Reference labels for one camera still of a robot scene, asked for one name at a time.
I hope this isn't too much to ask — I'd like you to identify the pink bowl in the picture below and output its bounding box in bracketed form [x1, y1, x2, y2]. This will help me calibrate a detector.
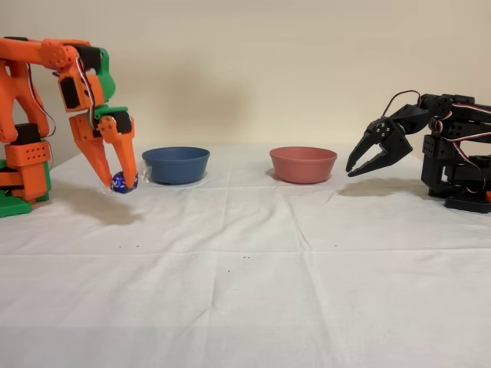
[269, 146, 338, 185]

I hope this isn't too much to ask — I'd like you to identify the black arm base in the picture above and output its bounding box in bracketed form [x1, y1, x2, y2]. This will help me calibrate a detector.
[444, 190, 491, 215]

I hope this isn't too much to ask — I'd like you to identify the black arm servo cable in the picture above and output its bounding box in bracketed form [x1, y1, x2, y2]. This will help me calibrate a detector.
[381, 90, 423, 117]

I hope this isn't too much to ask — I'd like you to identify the orange arm servo cable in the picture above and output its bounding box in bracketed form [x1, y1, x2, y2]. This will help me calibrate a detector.
[75, 56, 97, 133]

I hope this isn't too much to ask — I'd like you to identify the blue bowl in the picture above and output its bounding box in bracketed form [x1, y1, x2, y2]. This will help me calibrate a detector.
[141, 146, 211, 186]

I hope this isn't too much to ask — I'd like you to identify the blue candy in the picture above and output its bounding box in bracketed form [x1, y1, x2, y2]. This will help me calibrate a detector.
[102, 163, 153, 196]

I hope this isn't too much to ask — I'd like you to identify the white tablecloth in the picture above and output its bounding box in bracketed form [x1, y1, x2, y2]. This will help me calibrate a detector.
[0, 144, 491, 368]

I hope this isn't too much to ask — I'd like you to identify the green arm base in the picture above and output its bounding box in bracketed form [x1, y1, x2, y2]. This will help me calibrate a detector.
[0, 159, 51, 219]

